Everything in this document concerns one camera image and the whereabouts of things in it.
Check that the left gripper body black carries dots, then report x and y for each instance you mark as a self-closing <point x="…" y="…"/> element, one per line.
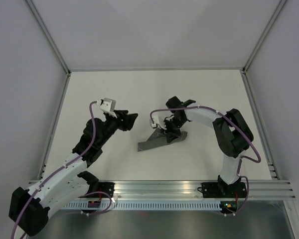
<point x="111" y="127"/>

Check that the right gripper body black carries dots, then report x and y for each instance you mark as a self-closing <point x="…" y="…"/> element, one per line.
<point x="173" y="126"/>

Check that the grey cloth napkin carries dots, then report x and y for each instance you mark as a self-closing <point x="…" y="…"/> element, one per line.
<point x="159" y="139"/>

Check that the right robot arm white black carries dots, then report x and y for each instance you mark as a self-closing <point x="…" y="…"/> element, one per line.
<point x="233" y="137"/>

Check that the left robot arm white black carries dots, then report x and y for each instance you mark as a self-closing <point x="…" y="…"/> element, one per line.
<point x="31" y="208"/>

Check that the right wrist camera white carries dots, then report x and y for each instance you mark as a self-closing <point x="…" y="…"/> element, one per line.
<point x="157" y="122"/>

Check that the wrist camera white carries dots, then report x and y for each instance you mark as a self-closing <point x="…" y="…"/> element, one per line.
<point x="157" y="122"/>
<point x="107" y="106"/>

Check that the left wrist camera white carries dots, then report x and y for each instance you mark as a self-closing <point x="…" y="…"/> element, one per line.
<point x="107" y="106"/>

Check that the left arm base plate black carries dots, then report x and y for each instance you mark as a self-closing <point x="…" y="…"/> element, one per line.
<point x="107" y="187"/>

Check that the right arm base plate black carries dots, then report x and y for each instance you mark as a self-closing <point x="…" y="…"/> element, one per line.
<point x="217" y="190"/>

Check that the white slotted cable duct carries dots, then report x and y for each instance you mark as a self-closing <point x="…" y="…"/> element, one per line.
<point x="138" y="205"/>

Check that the right aluminium frame post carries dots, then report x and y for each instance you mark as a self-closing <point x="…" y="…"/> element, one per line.
<point x="265" y="33"/>

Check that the aluminium frame post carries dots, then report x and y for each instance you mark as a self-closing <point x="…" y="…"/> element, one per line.
<point x="47" y="35"/>
<point x="265" y="33"/>

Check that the left aluminium frame post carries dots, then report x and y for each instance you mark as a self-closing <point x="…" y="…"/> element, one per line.
<point x="47" y="35"/>

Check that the aluminium rail front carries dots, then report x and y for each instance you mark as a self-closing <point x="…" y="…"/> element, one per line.
<point x="174" y="190"/>

